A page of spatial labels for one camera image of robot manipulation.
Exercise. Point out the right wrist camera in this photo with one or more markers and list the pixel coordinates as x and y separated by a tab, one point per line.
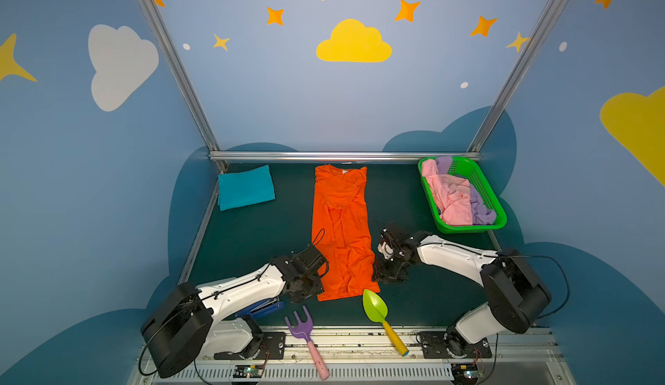
386	250

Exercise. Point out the aluminium left frame post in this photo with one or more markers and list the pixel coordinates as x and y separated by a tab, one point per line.
152	14

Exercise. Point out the aluminium frame post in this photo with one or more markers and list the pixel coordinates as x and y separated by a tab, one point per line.
547	20
152	14

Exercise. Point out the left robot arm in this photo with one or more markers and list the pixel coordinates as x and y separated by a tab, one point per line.
198	321

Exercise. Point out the green toy shovel yellow handle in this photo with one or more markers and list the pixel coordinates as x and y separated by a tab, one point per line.
376	310

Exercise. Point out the folded teal t shirt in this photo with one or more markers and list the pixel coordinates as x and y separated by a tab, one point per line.
239	190

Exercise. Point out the aluminium back frame rail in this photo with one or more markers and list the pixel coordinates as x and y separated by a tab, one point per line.
329	156

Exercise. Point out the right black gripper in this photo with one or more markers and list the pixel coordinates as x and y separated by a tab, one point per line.
388	263

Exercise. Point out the purple toy rake pink handle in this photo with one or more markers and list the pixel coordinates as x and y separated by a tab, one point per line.
302	329

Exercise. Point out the front aluminium mounting rail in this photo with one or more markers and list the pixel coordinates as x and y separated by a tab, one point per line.
365	355

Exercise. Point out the pink t shirt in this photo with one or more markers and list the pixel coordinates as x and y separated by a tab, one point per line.
450	193

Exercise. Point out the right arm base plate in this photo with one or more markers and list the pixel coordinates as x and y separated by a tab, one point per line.
442	344

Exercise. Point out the green circuit board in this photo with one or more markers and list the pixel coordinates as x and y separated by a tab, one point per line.
465	374
254	372

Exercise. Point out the right green circuit board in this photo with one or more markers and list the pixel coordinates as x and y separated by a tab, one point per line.
465	374

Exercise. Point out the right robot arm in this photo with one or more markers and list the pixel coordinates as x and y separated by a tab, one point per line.
515	294

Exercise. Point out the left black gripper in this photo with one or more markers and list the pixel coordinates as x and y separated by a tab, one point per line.
312	271

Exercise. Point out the green plastic basket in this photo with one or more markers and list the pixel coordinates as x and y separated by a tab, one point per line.
483	182

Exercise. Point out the aluminium right frame post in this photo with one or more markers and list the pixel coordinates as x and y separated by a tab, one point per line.
547	20

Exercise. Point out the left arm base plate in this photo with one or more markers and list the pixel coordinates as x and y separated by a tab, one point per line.
268	345

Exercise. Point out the orange t shirt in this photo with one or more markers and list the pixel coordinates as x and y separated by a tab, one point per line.
341	230

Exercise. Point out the purple t shirt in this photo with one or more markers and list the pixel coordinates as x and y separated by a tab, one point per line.
480	203

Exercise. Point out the left green circuit board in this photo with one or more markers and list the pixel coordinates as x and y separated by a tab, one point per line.
254	372

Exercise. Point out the blue stapler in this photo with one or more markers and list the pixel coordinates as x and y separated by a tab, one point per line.
262	308

